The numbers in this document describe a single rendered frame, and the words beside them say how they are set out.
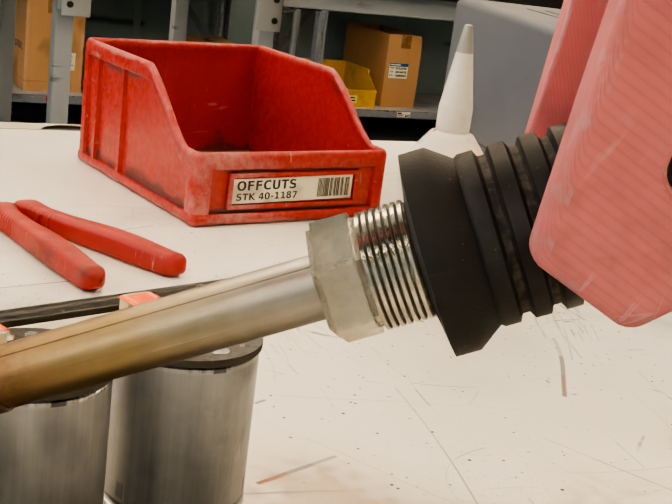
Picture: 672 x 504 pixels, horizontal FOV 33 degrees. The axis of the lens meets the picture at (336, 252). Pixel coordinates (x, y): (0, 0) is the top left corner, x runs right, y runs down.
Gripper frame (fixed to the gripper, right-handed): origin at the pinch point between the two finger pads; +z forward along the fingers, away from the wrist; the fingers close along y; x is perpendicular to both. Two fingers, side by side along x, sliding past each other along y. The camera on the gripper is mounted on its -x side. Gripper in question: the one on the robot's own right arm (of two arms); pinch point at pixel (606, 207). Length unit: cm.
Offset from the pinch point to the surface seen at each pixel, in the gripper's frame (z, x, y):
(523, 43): -0.5, 3.9, -40.0
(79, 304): 7.0, -4.4, -5.2
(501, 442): 7.9, 6.6, -15.7
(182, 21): 54, -36, -310
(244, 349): 5.6, -1.9, -4.2
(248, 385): 6.1, -1.4, -4.2
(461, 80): 1.6, 1.0, -26.6
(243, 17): 65, -33, -476
